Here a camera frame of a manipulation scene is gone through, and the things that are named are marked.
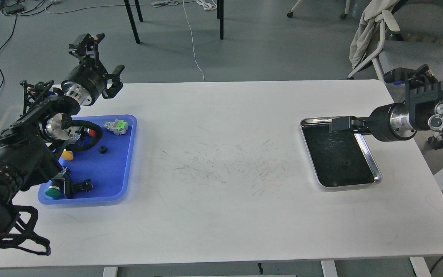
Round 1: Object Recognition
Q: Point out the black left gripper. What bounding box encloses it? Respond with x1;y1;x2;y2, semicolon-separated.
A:
60;33;125;106

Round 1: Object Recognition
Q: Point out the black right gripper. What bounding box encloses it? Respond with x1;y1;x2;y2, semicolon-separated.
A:
330;103;417;142

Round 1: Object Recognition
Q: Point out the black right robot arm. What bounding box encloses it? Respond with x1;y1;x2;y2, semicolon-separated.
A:
329;64;443;150

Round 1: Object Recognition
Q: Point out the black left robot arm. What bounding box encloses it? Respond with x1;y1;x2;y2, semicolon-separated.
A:
0;33;125;255

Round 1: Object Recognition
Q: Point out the green grey connector part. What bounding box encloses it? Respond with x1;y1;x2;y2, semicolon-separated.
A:
104;119;129;135

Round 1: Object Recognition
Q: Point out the black industrial part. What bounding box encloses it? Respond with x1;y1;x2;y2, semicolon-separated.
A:
64;179;93;199

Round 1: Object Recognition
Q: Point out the stainless steel tray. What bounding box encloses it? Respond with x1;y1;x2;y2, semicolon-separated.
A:
300;116;383;190

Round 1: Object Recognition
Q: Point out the black table leg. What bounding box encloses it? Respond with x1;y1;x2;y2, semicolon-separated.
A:
123;0;144;45
216;0;224;40

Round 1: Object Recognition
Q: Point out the blue plastic tray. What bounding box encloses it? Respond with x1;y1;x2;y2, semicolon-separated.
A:
37;114;137;205

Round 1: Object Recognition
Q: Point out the beige cloth on chair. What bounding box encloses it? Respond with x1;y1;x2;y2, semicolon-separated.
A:
349;0;398;69

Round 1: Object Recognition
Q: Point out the grey office chair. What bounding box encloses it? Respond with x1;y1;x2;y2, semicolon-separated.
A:
348;0;443;81

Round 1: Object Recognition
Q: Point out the black table leg right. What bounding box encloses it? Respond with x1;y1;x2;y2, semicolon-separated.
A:
216;0;224;40

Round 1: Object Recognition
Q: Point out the red push button switch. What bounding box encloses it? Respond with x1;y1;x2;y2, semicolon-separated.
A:
87;128;97;137

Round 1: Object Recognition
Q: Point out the yellow push button switch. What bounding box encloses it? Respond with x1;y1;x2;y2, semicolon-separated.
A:
60;150;74;161

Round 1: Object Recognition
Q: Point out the white floor cable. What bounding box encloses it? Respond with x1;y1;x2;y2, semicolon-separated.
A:
181;0;205;82

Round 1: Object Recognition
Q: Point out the green push button switch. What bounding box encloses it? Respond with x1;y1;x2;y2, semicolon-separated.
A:
44;167;72;199

